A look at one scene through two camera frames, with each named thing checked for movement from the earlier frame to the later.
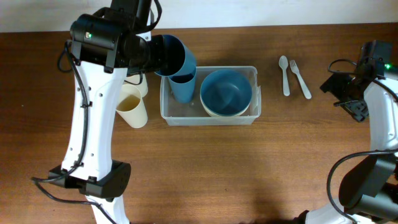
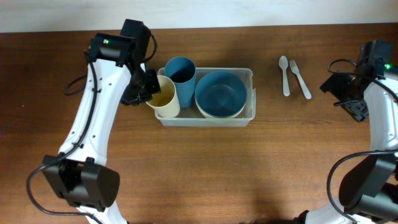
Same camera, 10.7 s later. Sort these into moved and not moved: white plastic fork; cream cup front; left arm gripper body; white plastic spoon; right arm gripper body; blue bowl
Moved: cream cup front; left arm gripper body; blue bowl
Not moved: white plastic spoon; white plastic fork; right arm gripper body
